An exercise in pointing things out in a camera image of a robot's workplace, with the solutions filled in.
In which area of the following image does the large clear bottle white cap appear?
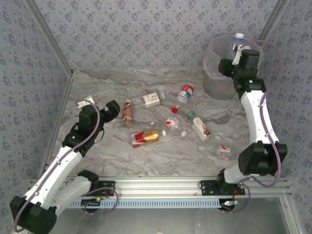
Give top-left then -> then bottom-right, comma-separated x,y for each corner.
226,33 -> 247,61

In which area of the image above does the brown beige plastic bottle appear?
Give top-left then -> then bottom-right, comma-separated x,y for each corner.
121,98 -> 135,125

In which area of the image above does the translucent plastic bin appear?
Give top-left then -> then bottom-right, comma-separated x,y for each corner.
202,34 -> 265,100

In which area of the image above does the bottle red gold label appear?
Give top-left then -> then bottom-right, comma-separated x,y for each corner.
130,129 -> 168,149

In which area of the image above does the clear bottle red teal label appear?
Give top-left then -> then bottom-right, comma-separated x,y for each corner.
176,84 -> 195,103

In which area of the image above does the clear bottle white text label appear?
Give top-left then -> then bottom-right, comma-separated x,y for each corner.
131,91 -> 166,110

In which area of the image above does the green cap bottle white label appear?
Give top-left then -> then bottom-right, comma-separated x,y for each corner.
187,111 -> 212,142

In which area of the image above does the crushed clear bottle red cap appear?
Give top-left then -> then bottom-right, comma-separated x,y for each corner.
150,104 -> 181,125

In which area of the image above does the clear bottle red white label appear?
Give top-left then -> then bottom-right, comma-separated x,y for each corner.
197,143 -> 231,161

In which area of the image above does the small bottle red white label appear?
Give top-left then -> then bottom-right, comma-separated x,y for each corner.
165,116 -> 188,137

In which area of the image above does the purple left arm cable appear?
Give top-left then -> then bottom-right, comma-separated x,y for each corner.
13,101 -> 101,233

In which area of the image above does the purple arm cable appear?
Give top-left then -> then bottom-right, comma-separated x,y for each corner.
240,39 -> 283,188
13,101 -> 101,233

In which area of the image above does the aluminium side rail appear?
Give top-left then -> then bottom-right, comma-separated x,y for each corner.
38,73 -> 74,178

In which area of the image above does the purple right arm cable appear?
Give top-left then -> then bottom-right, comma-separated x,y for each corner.
240,39 -> 283,188

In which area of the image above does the aluminium corner post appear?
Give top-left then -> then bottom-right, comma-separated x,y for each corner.
257,0 -> 292,39
24,0 -> 74,76

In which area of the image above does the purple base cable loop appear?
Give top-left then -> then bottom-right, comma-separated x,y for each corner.
220,182 -> 251,214
84,187 -> 119,216

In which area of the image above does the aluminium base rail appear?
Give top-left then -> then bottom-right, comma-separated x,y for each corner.
29,176 -> 292,198

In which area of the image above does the pale blue slotted cable tray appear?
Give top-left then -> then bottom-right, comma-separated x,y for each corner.
67,197 -> 236,209

